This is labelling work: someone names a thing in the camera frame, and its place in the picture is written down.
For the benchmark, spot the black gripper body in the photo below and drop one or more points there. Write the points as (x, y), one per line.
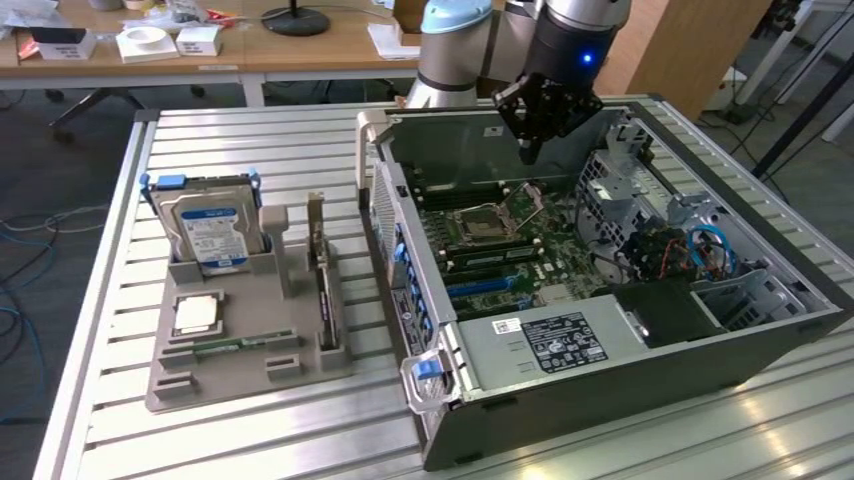
(567, 50)

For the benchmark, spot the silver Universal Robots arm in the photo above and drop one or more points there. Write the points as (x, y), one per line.
(447, 60)

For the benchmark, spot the metal socket cover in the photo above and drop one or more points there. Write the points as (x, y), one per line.
(527, 205)

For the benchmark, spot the wooden cabinet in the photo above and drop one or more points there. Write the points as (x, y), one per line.
(700, 60)

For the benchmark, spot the perforated metal drive cage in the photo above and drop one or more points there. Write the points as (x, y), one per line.
(620, 215)

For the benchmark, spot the white floor box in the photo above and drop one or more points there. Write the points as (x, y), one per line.
(723, 90)

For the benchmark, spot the CPU socket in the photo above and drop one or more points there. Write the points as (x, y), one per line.
(483, 223)

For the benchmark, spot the brown cardboard box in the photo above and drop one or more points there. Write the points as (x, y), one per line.
(407, 15)

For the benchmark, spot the green motherboard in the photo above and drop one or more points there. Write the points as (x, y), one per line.
(554, 240)

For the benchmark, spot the installed RAM stick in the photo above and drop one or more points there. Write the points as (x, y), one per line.
(496, 256)

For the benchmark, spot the blue expansion card retainer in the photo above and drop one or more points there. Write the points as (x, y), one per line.
(400, 252)

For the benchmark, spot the wooden desk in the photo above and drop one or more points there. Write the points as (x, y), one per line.
(300, 50)

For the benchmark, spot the black stand pole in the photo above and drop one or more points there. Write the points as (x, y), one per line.
(800, 120)

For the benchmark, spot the blue expansion slot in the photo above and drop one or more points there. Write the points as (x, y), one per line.
(480, 288)

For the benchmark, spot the black round lamp base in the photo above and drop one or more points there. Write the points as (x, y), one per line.
(293, 22)

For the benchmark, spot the graphics card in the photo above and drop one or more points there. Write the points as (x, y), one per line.
(323, 300)

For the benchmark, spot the small white carton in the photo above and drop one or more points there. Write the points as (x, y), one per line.
(199, 42)

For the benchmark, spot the grey power supply unit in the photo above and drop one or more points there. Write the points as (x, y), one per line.
(494, 360)

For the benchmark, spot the hard disk blue carrier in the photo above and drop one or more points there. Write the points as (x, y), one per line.
(207, 230)

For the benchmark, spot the grey parts rack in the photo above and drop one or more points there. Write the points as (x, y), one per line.
(253, 300)

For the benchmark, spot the white box with tape roll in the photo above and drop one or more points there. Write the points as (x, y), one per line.
(147, 45)

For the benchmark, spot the black open PC case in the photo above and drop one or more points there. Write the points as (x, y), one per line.
(600, 400)

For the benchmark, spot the silver CPU chip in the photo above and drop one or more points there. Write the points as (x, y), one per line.
(195, 315)

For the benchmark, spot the green RAM stick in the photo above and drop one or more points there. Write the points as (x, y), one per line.
(233, 345)

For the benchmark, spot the black office chair base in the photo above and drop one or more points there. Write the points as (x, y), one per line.
(73, 107)

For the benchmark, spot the white box black top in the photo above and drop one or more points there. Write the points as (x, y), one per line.
(63, 45)

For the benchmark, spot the silver disk bay bracket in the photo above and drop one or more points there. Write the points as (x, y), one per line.
(754, 295)

